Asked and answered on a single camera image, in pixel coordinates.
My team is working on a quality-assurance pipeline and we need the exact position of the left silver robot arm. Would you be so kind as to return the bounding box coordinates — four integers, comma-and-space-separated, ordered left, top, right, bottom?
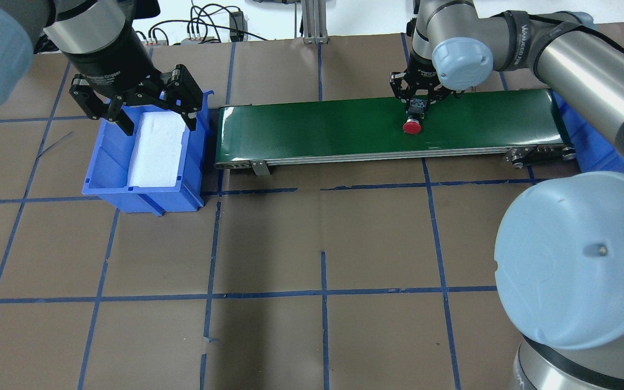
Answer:
0, 1, 205, 136

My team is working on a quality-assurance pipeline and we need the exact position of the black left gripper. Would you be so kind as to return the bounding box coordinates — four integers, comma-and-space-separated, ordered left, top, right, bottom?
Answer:
65, 22, 203, 136

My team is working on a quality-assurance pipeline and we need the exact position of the red push button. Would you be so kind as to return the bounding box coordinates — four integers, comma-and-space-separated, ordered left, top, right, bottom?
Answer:
402, 98, 428, 135

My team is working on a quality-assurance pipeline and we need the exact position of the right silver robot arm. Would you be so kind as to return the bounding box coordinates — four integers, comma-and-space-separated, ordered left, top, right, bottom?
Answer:
389, 1, 624, 389

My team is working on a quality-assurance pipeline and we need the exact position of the blue source plastic bin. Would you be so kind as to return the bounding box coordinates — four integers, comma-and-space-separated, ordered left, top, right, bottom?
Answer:
81, 90, 213, 216

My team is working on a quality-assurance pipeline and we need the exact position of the white foam pad in source bin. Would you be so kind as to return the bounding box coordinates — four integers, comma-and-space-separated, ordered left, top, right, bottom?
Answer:
127, 111, 188, 188

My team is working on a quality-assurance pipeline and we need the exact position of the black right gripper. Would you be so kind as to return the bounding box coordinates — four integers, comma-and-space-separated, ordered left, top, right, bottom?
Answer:
389, 54, 453, 105

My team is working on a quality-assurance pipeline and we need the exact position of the blue destination plastic bin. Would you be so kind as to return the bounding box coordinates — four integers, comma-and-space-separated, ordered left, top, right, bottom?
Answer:
552, 92, 624, 173

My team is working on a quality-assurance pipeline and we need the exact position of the green conveyor belt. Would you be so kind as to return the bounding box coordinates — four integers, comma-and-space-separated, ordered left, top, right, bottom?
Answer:
214, 89, 576, 175

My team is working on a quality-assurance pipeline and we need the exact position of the aluminium frame post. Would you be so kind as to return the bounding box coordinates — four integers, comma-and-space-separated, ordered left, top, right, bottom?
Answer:
300, 0, 329, 44

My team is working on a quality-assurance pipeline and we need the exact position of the black power adapter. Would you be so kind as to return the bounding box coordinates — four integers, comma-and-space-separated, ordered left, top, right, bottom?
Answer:
229, 10, 247, 42

